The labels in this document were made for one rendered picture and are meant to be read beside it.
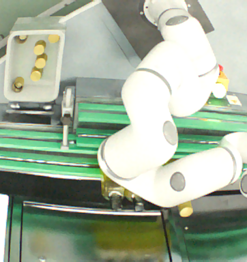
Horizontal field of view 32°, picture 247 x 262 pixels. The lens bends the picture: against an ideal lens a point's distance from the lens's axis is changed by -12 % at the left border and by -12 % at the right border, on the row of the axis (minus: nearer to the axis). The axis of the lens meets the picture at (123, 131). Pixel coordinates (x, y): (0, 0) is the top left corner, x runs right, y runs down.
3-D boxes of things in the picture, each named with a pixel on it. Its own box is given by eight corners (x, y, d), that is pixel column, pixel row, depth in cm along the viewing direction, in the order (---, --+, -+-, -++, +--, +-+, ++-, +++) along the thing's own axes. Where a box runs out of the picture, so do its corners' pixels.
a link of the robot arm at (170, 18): (183, 1, 104) (199, 18, 91) (204, 41, 111) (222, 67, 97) (149, 11, 106) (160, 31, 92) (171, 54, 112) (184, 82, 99)
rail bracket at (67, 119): (60, 133, 131) (59, 158, 120) (64, 78, 122) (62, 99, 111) (70, 134, 131) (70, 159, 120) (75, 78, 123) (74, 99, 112)
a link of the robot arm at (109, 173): (215, 104, 90) (170, 127, 101) (133, 114, 77) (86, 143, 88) (238, 181, 87) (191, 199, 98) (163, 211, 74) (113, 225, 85)
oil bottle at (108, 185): (98, 156, 136) (102, 203, 118) (100, 139, 133) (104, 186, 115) (118, 157, 137) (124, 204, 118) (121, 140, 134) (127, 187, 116)
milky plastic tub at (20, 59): (7, 88, 136) (3, 100, 128) (13, 24, 125) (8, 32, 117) (59, 89, 138) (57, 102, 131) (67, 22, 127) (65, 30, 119)
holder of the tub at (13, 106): (7, 102, 139) (4, 114, 132) (13, 24, 125) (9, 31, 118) (57, 104, 141) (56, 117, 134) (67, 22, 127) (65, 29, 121)
